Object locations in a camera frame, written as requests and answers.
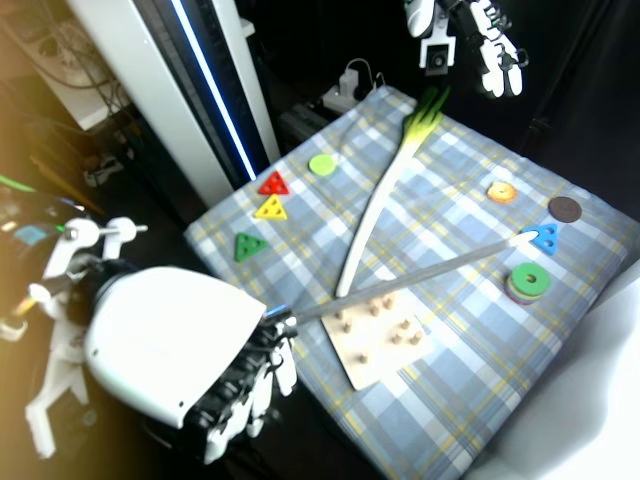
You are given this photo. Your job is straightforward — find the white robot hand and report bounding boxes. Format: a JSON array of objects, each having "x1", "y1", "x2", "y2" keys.
[
  {"x1": 82, "y1": 264, "x2": 301, "y2": 466},
  {"x1": 403, "y1": 0, "x2": 530, "y2": 99}
]

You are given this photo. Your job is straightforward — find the leek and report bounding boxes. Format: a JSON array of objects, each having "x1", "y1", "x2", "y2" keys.
[{"x1": 333, "y1": 85, "x2": 452, "y2": 300}]

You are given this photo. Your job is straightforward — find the large steel kitchen knife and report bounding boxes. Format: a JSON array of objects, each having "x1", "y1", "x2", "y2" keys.
[{"x1": 263, "y1": 232, "x2": 535, "y2": 324}]

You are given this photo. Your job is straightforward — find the wooden peg board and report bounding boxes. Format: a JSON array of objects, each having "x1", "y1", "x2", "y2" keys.
[{"x1": 319, "y1": 292, "x2": 435, "y2": 393}]

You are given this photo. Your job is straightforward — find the green triangle block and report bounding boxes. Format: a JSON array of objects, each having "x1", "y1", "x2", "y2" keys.
[{"x1": 233, "y1": 231, "x2": 270, "y2": 263}]

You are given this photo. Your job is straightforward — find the swirl butter cookie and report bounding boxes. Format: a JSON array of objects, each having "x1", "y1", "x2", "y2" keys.
[{"x1": 486, "y1": 180, "x2": 518, "y2": 205}]

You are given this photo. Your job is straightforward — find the white power strip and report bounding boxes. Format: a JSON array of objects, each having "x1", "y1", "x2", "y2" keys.
[{"x1": 322, "y1": 58, "x2": 384, "y2": 113}]

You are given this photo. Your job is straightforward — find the dark brown round cookie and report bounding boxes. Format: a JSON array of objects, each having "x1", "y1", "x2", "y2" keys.
[{"x1": 547, "y1": 195, "x2": 583, "y2": 223}]

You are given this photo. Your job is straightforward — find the yellow triangle block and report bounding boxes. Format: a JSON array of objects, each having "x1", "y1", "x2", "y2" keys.
[{"x1": 253, "y1": 193, "x2": 290, "y2": 222}]

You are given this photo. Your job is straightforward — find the blue triangle block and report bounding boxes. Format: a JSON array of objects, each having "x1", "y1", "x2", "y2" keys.
[{"x1": 520, "y1": 222, "x2": 559, "y2": 258}]

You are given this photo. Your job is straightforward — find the red triangle block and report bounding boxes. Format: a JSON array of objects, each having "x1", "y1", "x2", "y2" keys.
[{"x1": 258, "y1": 170, "x2": 292, "y2": 197}]

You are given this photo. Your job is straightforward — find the green sandwich cookie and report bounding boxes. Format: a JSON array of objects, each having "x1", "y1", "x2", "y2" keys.
[{"x1": 307, "y1": 153, "x2": 338, "y2": 177}]

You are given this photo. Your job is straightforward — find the white column with blue light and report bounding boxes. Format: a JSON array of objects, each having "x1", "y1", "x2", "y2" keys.
[{"x1": 67, "y1": 0, "x2": 281, "y2": 207}]

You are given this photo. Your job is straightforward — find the blue plaid tablecloth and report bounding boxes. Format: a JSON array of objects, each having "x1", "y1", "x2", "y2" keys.
[{"x1": 184, "y1": 84, "x2": 629, "y2": 476}]

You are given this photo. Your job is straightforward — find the large white rounded shell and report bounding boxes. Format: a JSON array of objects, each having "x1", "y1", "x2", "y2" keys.
[{"x1": 464, "y1": 272, "x2": 640, "y2": 480}]

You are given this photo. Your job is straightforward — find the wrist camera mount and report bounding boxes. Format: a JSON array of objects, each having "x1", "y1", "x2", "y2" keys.
[
  {"x1": 418, "y1": 35, "x2": 458, "y2": 77},
  {"x1": 23, "y1": 319, "x2": 99, "y2": 460}
]

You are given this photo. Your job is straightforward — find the green ring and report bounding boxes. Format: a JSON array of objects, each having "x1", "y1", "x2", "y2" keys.
[{"x1": 508, "y1": 261, "x2": 553, "y2": 297}]

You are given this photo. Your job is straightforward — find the green cable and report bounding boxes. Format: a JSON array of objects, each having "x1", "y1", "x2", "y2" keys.
[{"x1": 0, "y1": 173, "x2": 37, "y2": 195}]

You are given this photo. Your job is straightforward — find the yellow ring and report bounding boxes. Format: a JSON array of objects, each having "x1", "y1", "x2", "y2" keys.
[{"x1": 505, "y1": 279, "x2": 549, "y2": 303}]

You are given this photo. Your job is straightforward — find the red ring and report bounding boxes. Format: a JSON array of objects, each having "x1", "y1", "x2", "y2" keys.
[{"x1": 508, "y1": 289, "x2": 545, "y2": 307}]

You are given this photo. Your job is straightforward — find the white box with cables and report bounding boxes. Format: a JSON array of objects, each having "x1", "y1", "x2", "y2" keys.
[{"x1": 27, "y1": 9, "x2": 132, "y2": 133}]

